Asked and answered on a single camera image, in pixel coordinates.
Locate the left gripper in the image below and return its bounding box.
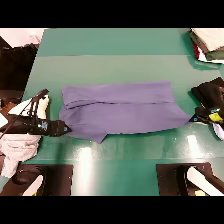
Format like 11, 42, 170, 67
38, 119, 73, 138

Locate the purple T-shirt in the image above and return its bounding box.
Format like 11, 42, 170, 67
59, 79, 193, 145

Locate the pale pink garment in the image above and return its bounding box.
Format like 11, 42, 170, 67
0, 132, 42, 179

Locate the red garment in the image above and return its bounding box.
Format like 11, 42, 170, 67
192, 41, 202, 60

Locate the white garment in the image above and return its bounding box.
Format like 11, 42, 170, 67
197, 50, 224, 65

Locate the green garment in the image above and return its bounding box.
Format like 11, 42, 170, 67
205, 49, 224, 62

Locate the beige garment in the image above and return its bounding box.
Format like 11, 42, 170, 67
190, 28, 224, 55

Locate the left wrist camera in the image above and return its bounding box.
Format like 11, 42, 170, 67
29, 88, 50, 117

